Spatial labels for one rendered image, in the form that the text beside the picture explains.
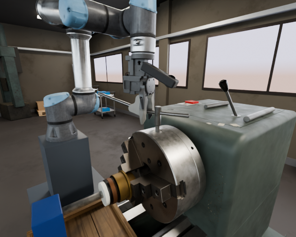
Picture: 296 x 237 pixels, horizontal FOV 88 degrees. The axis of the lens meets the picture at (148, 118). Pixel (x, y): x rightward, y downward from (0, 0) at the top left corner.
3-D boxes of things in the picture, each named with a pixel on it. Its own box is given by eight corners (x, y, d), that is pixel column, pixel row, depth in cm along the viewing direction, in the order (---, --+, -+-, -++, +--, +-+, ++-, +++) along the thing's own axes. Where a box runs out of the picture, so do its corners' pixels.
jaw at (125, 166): (146, 165, 59) (135, 138, 63) (151, 162, 55) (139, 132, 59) (120, 176, 53) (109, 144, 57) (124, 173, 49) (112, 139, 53)
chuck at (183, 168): (142, 178, 76) (142, 117, 67) (193, 230, 52) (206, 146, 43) (125, 185, 71) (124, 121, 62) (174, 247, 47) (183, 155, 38)
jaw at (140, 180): (156, 168, 53) (182, 178, 44) (158, 181, 54) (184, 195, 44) (128, 179, 47) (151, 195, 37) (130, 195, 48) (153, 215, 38)
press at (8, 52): (29, 113, 601) (11, 28, 522) (32, 118, 532) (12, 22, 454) (2, 116, 549) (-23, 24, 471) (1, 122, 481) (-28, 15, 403)
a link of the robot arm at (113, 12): (93, 9, 49) (111, -2, 41) (122, 18, 56) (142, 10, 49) (95, 36, 51) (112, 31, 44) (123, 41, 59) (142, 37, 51)
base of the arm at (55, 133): (43, 136, 84) (40, 118, 82) (73, 130, 94) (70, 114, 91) (49, 145, 73) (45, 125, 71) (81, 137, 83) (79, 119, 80)
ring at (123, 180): (125, 162, 54) (99, 171, 49) (140, 176, 47) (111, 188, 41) (126, 185, 56) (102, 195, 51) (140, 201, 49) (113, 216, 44)
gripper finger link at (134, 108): (129, 122, 52) (132, 94, 51) (145, 124, 50) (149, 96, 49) (124, 122, 49) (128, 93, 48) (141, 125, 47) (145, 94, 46)
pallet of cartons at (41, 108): (69, 108, 693) (67, 98, 681) (75, 111, 634) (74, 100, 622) (35, 112, 614) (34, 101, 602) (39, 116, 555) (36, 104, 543)
